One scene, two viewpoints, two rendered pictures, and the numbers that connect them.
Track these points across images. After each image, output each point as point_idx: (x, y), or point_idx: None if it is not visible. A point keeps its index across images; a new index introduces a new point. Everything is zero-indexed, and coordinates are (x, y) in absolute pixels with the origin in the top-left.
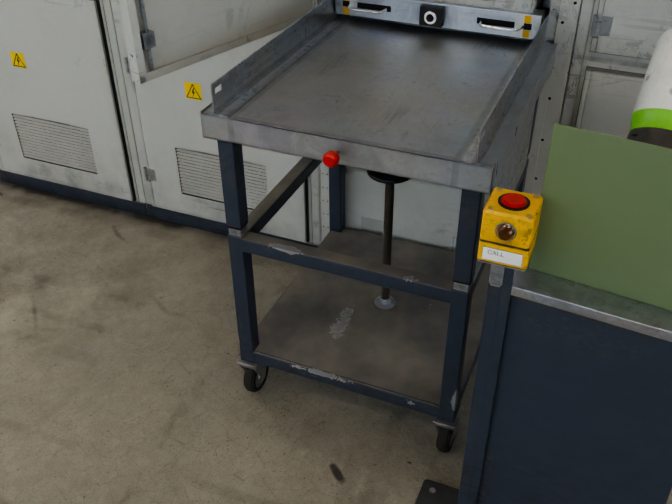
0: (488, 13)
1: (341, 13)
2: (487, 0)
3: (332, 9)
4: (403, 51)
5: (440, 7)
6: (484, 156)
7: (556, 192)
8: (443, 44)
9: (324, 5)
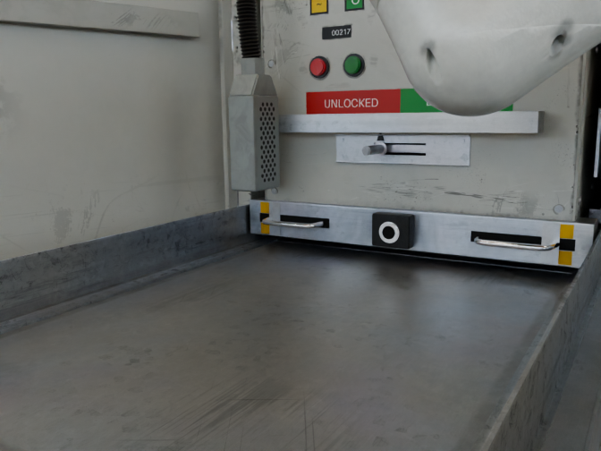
0: (491, 223)
1: (258, 233)
2: (472, 107)
3: (245, 226)
4: (334, 281)
5: (406, 215)
6: None
7: None
8: (411, 274)
9: (225, 216)
